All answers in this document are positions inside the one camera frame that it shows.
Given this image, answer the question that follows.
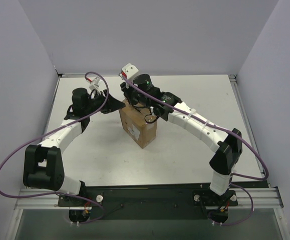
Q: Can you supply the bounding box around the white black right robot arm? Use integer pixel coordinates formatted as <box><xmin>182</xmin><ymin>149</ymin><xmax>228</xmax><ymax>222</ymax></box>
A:
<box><xmin>120</xmin><ymin>74</ymin><xmax>242</xmax><ymax>196</ymax></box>

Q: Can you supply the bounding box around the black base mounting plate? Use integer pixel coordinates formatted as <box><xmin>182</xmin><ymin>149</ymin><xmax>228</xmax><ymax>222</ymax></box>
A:
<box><xmin>58</xmin><ymin>183</ymin><xmax>238</xmax><ymax>221</ymax></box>

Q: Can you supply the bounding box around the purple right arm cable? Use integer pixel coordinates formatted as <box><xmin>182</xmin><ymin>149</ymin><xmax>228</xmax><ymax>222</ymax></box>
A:
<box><xmin>123</xmin><ymin>74</ymin><xmax>269</xmax><ymax>226</ymax></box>

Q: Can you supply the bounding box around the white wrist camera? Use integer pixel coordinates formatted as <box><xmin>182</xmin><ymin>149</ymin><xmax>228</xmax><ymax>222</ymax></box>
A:
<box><xmin>119</xmin><ymin>63</ymin><xmax>139</xmax><ymax>82</ymax></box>
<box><xmin>89</xmin><ymin>77</ymin><xmax>103</xmax><ymax>92</ymax></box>

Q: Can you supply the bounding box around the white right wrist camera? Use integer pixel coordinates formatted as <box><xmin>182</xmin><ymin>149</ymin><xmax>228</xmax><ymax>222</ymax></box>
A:
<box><xmin>119</xmin><ymin>63</ymin><xmax>139</xmax><ymax>82</ymax></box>

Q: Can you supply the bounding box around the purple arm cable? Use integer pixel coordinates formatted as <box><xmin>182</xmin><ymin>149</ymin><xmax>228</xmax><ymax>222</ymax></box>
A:
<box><xmin>123</xmin><ymin>74</ymin><xmax>269</xmax><ymax>226</ymax></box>
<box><xmin>0</xmin><ymin>71</ymin><xmax>109</xmax><ymax>225</ymax></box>

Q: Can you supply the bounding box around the brown cardboard express box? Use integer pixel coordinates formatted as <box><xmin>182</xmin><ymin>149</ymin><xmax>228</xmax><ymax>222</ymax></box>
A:
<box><xmin>119</xmin><ymin>99</ymin><xmax>157</xmax><ymax>149</ymax></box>

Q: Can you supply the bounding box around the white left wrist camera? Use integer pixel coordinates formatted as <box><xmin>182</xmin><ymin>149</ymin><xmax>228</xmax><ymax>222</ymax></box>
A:
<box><xmin>89</xmin><ymin>77</ymin><xmax>103</xmax><ymax>92</ymax></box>

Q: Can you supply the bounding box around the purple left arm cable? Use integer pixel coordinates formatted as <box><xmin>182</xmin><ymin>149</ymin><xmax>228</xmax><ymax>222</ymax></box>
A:
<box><xmin>0</xmin><ymin>71</ymin><xmax>109</xmax><ymax>225</ymax></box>

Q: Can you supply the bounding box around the aluminium front rail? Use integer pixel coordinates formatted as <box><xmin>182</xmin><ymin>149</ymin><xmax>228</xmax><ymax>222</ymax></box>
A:
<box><xmin>15</xmin><ymin>188</ymin><xmax>283</xmax><ymax>210</ymax></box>

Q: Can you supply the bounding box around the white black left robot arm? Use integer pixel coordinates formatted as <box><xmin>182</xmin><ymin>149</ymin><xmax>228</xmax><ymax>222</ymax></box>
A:
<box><xmin>23</xmin><ymin>87</ymin><xmax>125</xmax><ymax>206</ymax></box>

